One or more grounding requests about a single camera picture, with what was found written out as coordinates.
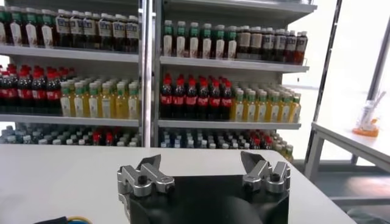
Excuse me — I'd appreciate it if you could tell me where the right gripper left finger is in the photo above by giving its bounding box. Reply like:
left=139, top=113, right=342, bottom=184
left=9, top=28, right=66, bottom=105
left=117, top=154, right=176, bottom=198

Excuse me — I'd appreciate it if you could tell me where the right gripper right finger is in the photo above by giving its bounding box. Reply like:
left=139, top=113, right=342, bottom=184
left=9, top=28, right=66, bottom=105
left=240, top=151, right=291, bottom=194

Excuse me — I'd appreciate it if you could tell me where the yellow juice bottle green label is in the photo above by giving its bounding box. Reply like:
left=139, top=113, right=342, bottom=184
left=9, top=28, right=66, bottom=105
left=73, top=82, right=85, bottom=118
left=290, top=96, right=302, bottom=124
left=233, top=89, right=245, bottom=122
left=60, top=82, right=73, bottom=118
left=257, top=91, right=269, bottom=123
left=279, top=94, right=292, bottom=124
left=101, top=83, right=113, bottom=119
left=127, top=83, right=140, bottom=120
left=115, top=83, right=127, bottom=119
left=268, top=92, right=280, bottom=123
left=245, top=90, right=257, bottom=122
left=88, top=82, right=100, bottom=119

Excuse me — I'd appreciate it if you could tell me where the red cap cola bottle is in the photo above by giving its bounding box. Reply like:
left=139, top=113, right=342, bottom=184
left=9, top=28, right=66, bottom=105
left=2, top=68, right=18, bottom=112
left=197, top=80, right=210, bottom=120
left=220, top=82, right=233, bottom=121
left=32, top=70, right=47, bottom=114
left=46, top=71, right=62, bottom=115
left=17, top=69, right=33, bottom=113
left=185, top=79, right=198, bottom=119
left=208, top=81, right=221, bottom=121
left=173, top=79, right=186, bottom=119
left=160, top=78, right=174, bottom=119

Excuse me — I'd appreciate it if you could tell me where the orange round coaster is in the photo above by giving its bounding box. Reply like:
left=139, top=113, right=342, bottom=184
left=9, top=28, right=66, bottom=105
left=352, top=127, right=380, bottom=138

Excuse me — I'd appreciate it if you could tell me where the grey metal shelf unit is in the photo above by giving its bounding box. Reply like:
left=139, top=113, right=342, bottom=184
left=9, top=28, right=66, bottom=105
left=151, top=0, right=318, bottom=150
left=0, top=0, right=152, bottom=147

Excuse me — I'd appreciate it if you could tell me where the green cap dark tea bottle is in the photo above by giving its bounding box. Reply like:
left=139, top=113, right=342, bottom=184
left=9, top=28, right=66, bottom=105
left=225, top=26, right=238, bottom=60
left=10, top=7, right=23, bottom=46
left=26, top=8, right=38, bottom=48
left=163, top=20, right=174, bottom=58
left=213, top=24, right=225, bottom=60
left=188, top=22, right=200, bottom=58
left=175, top=21, right=187, bottom=58
left=41, top=9, right=55, bottom=49
left=0, top=5, right=7, bottom=46
left=200, top=23, right=213, bottom=59

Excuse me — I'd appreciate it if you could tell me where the dark bottle blue white label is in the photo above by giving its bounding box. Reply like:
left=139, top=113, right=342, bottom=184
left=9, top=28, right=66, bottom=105
left=82, top=11, right=97, bottom=49
left=55, top=9, right=70, bottom=48
left=112, top=14, right=127, bottom=52
left=69, top=10, right=83, bottom=49
left=261, top=28, right=275, bottom=61
left=97, top=12, right=113, bottom=51
left=273, top=29, right=286, bottom=63
left=285, top=30, right=297, bottom=64
left=126, top=15, right=140, bottom=52

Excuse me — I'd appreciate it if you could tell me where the dark bottle beige label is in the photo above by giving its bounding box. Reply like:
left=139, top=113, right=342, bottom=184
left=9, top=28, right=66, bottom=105
left=236, top=26, right=251, bottom=60
left=294, top=31, right=309, bottom=65
left=249, top=27, right=263, bottom=61

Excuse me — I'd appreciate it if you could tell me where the yellow blue wire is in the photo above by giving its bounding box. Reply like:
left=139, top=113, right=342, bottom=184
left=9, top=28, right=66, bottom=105
left=66, top=215, right=93, bottom=224

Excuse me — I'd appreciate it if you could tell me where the black window frame post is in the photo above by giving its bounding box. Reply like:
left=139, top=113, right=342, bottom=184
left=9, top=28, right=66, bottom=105
left=303, top=0, right=344, bottom=161

